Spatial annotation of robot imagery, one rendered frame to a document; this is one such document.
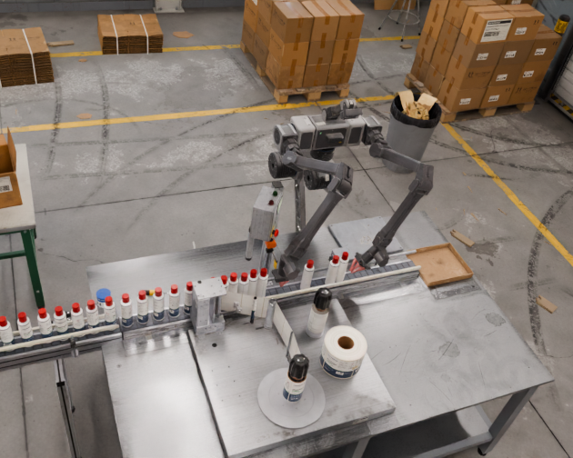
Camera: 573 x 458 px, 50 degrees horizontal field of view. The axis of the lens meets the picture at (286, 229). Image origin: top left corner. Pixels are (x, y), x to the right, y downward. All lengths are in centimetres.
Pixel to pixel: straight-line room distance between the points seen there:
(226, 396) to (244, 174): 287
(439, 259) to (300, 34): 309
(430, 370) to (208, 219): 238
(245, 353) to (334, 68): 407
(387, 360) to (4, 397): 220
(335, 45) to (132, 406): 441
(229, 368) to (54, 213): 250
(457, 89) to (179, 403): 459
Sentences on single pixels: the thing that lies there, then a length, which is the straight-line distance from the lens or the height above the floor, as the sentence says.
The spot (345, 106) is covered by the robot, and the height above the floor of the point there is 172.
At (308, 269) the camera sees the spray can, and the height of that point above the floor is 105.
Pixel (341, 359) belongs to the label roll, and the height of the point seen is 102.
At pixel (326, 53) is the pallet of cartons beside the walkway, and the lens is 636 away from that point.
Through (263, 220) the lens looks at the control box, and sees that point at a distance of 282.
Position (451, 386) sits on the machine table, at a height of 83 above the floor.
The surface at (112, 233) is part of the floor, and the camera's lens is 478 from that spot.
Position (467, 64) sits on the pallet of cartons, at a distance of 640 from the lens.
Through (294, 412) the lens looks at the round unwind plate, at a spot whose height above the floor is 89.
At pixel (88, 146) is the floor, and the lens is 564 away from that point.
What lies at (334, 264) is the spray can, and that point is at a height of 105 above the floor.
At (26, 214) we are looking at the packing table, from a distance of 383.
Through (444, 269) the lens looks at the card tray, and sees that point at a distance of 370.
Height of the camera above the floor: 329
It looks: 42 degrees down
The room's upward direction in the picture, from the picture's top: 10 degrees clockwise
